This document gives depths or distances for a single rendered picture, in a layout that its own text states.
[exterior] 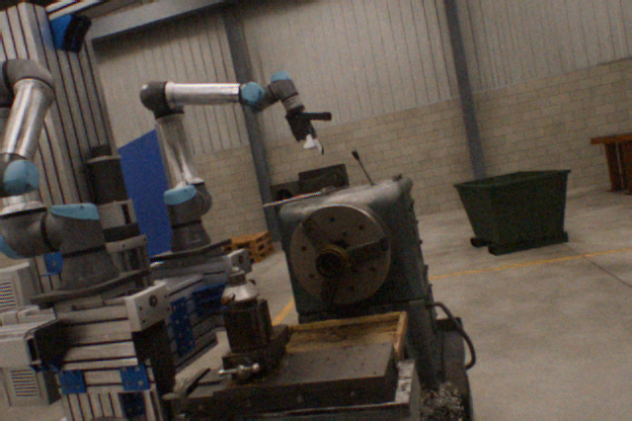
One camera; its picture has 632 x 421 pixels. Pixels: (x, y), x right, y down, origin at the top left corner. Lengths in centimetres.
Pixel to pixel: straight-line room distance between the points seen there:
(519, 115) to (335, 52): 427
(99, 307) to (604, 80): 1144
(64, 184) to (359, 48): 1048
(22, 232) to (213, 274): 64
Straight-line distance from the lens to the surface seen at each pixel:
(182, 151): 204
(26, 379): 202
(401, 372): 104
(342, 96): 1180
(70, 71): 190
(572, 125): 1194
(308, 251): 156
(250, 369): 100
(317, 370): 100
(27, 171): 130
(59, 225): 153
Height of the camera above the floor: 133
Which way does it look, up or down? 4 degrees down
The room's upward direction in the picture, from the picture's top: 11 degrees counter-clockwise
